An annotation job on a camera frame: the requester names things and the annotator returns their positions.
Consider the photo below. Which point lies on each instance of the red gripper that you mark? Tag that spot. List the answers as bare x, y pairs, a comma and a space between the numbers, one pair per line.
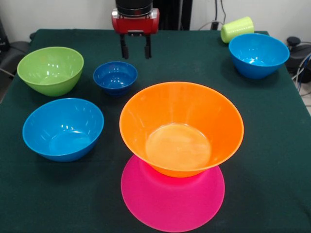
134, 25

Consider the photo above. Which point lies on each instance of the small dark blue bowl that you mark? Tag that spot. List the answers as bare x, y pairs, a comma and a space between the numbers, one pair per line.
115, 77

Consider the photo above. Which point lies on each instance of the orange bowl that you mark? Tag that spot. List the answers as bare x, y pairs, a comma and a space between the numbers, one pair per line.
179, 116

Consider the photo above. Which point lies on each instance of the yellow-green cup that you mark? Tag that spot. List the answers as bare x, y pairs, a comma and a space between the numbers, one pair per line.
236, 29

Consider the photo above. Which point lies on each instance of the large blue bowl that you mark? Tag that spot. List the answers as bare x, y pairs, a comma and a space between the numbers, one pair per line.
60, 131
257, 55

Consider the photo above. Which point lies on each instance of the pink bowl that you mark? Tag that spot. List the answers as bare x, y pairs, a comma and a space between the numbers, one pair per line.
170, 204

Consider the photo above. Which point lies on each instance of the lime green bowl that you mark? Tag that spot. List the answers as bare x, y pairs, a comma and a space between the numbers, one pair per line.
51, 70

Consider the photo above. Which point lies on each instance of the grey chair base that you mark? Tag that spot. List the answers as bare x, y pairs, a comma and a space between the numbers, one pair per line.
14, 55
298, 53

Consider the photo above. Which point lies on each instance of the dark green tablecloth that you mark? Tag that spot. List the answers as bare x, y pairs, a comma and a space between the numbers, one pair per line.
73, 194

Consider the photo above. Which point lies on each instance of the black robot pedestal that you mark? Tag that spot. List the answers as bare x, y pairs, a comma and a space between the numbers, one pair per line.
175, 14

